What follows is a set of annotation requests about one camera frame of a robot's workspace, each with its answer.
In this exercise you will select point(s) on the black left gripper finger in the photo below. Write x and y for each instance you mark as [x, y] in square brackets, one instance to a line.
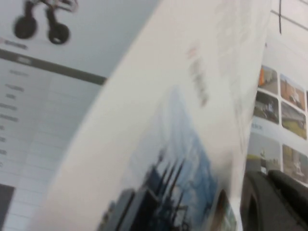
[272, 207]

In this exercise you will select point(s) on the robot catalogue book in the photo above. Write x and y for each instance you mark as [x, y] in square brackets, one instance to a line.
[144, 96]

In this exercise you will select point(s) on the white black-grid tablecloth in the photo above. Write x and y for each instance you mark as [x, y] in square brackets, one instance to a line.
[293, 43]

